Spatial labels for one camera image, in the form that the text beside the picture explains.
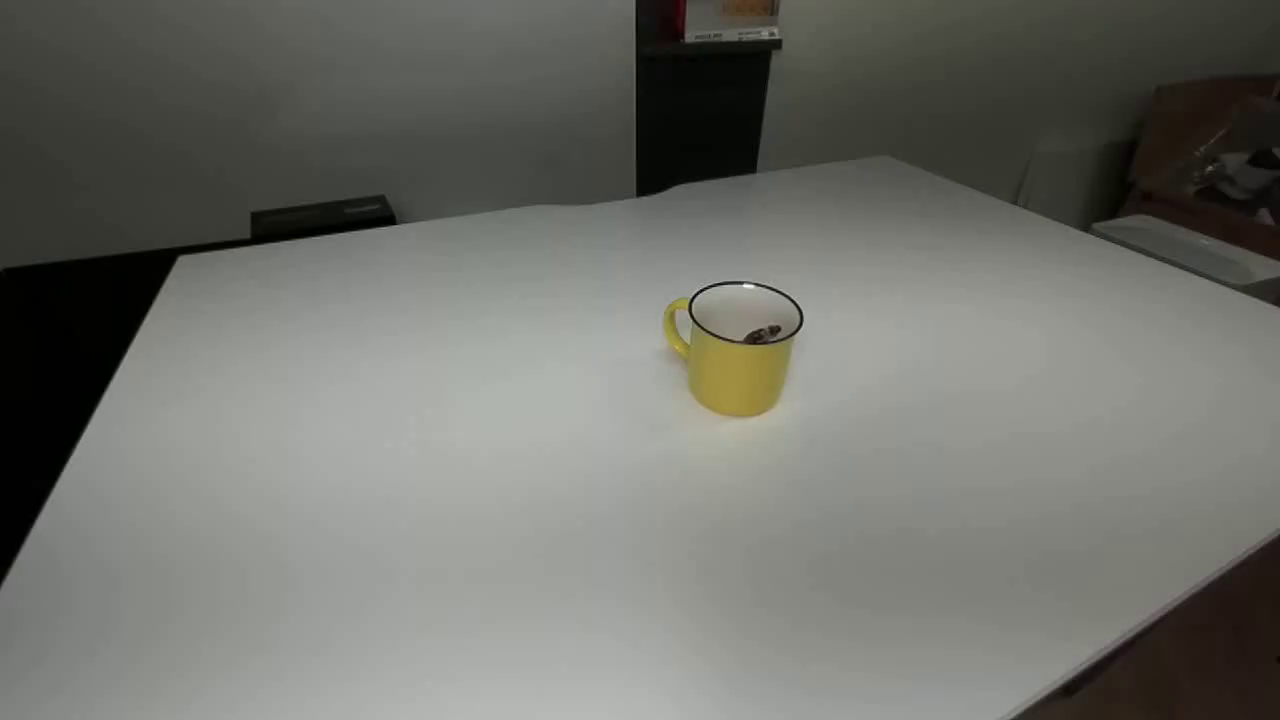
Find red and yellow books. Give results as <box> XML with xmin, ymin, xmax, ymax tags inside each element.
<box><xmin>680</xmin><ymin>0</ymin><xmax>784</xmax><ymax>48</ymax></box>

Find yellow enamel mug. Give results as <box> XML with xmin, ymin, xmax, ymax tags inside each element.
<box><xmin>659</xmin><ymin>274</ymin><xmax>808</xmax><ymax>420</ymax></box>

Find dark wooden shelf cabinet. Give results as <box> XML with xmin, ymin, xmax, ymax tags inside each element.
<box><xmin>634</xmin><ymin>0</ymin><xmax>790</xmax><ymax>199</ymax></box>

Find white cylindrical bin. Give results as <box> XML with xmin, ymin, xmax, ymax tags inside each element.
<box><xmin>1021</xmin><ymin>128</ymin><xmax>1142</xmax><ymax>226</ymax></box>

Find brown cardboard box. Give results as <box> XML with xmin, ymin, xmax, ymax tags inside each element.
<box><xmin>1120</xmin><ymin>71</ymin><xmax>1280</xmax><ymax>261</ymax></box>

